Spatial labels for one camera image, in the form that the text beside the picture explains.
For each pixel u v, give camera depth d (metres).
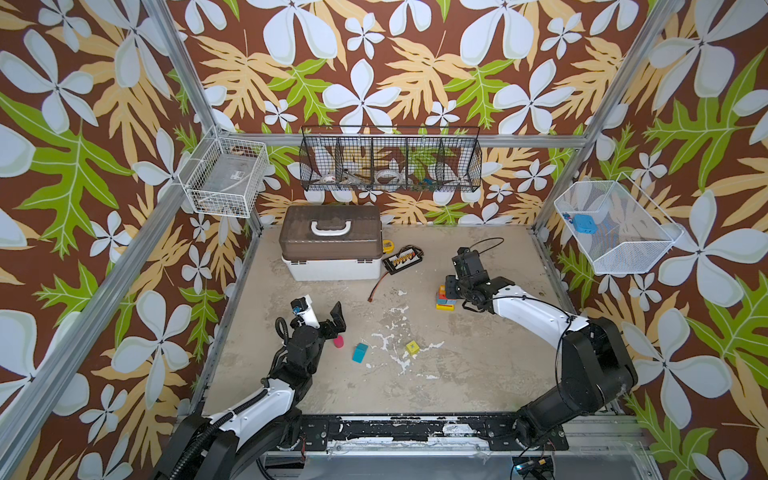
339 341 0.89
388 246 1.11
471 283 0.69
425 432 0.75
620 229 0.82
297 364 0.64
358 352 0.88
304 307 0.72
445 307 0.96
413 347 0.86
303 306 0.72
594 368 0.44
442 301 0.97
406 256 1.08
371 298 0.99
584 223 0.86
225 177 0.86
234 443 0.43
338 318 0.77
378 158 0.98
